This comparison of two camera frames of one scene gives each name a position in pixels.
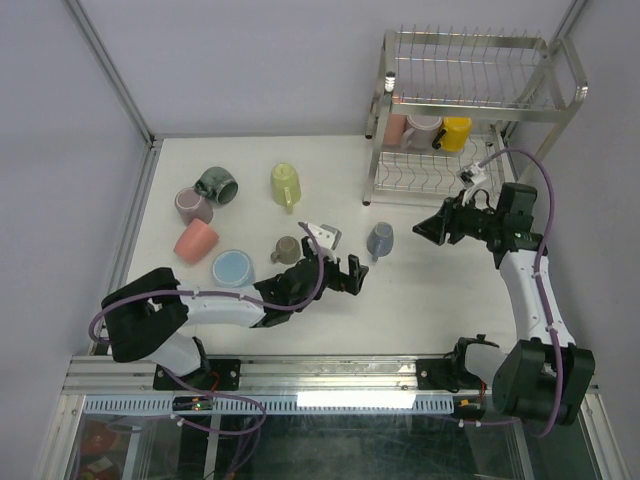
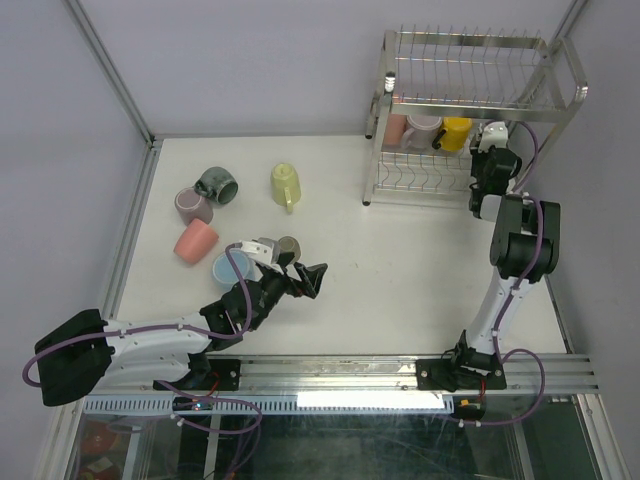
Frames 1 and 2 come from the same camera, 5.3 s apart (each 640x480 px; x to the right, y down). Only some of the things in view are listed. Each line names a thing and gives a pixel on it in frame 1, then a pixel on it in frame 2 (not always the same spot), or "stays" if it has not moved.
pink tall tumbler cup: (394, 129) stays
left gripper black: (350, 281) → (309, 279)
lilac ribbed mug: (421, 131) stays
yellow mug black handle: (454, 136) stays
